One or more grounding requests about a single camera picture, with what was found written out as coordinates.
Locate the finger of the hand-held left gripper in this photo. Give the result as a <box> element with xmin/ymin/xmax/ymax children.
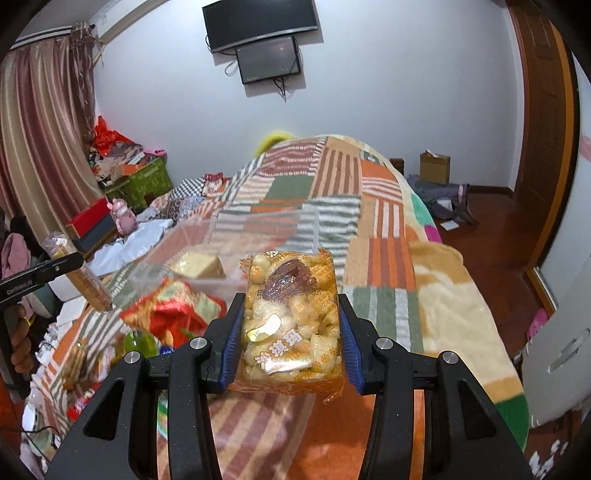
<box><xmin>28</xmin><ymin>253</ymin><xmax>86</xmax><ymax>283</ymax></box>

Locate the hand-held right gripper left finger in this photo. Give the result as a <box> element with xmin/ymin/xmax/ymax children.
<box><xmin>44</xmin><ymin>293</ymin><xmax>247</xmax><ymax>480</ymax></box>

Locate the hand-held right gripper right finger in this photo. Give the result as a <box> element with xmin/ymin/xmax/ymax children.
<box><xmin>337</xmin><ymin>293</ymin><xmax>546</xmax><ymax>480</ymax></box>

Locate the round biscuit tube packet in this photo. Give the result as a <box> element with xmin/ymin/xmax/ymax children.
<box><xmin>44</xmin><ymin>232</ymin><xmax>114</xmax><ymax>313</ymax></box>

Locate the clear puffed rice cake packet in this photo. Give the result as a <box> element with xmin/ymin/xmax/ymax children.
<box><xmin>228</xmin><ymin>248</ymin><xmax>348</xmax><ymax>406</ymax></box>

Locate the red gold snack packet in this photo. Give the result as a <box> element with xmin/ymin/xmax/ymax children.
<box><xmin>120</xmin><ymin>278</ymin><xmax>228</xmax><ymax>352</ymax></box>

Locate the clear plastic box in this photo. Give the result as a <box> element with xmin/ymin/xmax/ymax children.
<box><xmin>113</xmin><ymin>208</ymin><xmax>324</xmax><ymax>315</ymax></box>

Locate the person's left hand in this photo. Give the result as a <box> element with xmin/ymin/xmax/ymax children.
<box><xmin>8</xmin><ymin>316</ymin><xmax>37</xmax><ymax>384</ymax></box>

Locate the dark grey box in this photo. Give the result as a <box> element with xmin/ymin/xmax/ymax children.
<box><xmin>71</xmin><ymin>222</ymin><xmax>119</xmax><ymax>254</ymax></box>

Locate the red flat box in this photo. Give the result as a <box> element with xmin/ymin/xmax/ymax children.
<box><xmin>65</xmin><ymin>197</ymin><xmax>116</xmax><ymax>239</ymax></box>

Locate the white cloth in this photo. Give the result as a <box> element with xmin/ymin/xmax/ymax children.
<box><xmin>89</xmin><ymin>217</ymin><xmax>175</xmax><ymax>278</ymax></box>

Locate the pink toy figure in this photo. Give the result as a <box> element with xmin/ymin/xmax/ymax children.
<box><xmin>107</xmin><ymin>198</ymin><xmax>137</xmax><ymax>236</ymax></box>

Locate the yellow cake packet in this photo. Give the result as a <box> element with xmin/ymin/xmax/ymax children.
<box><xmin>168</xmin><ymin>250</ymin><xmax>228</xmax><ymax>280</ymax></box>

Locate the brown biscuit packet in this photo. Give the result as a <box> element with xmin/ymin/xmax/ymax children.
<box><xmin>60</xmin><ymin>338</ymin><xmax>116</xmax><ymax>394</ymax></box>

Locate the green storage box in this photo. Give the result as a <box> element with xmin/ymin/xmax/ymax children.
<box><xmin>104</xmin><ymin>157</ymin><xmax>174</xmax><ymax>209</ymax></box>

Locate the striped brown curtain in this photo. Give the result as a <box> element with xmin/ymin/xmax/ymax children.
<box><xmin>0</xmin><ymin>22</ymin><xmax>101</xmax><ymax>243</ymax></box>

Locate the red plastic bag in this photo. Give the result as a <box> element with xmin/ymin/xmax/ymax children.
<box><xmin>92</xmin><ymin>115</ymin><xmax>136</xmax><ymax>154</ymax></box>

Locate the checkered patterned cloth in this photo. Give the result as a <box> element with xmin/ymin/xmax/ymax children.
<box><xmin>154</xmin><ymin>172</ymin><xmax>232</xmax><ymax>219</ymax></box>

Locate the patchwork striped blanket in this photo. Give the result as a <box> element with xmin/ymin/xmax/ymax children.
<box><xmin>28</xmin><ymin>134</ymin><xmax>531</xmax><ymax>480</ymax></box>

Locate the grey purple clothes pile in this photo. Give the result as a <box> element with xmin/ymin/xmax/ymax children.
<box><xmin>406</xmin><ymin>174</ymin><xmax>481</xmax><ymax>227</ymax></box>

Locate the pink slipper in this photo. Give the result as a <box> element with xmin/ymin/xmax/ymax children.
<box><xmin>529</xmin><ymin>308</ymin><xmax>550</xmax><ymax>338</ymax></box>

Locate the cardboard box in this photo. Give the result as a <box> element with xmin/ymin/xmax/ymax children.
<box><xmin>419</xmin><ymin>150</ymin><xmax>451</xmax><ymax>186</ymax></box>

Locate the white panel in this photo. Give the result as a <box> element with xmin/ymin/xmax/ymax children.
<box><xmin>521</xmin><ymin>295</ymin><xmax>591</xmax><ymax>428</ymax></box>

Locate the yellow green plush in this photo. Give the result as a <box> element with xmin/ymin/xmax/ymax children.
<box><xmin>253</xmin><ymin>130</ymin><xmax>297</xmax><ymax>153</ymax></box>

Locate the small black monitor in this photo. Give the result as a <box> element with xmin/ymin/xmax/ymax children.
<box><xmin>235</xmin><ymin>35</ymin><xmax>302</xmax><ymax>86</ymax></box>

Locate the black monitor cable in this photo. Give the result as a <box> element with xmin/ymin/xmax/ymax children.
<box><xmin>271</xmin><ymin>75</ymin><xmax>297</xmax><ymax>101</ymax></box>

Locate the black wall television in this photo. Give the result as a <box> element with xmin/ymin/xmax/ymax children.
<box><xmin>202</xmin><ymin>0</ymin><xmax>320</xmax><ymax>54</ymax></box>

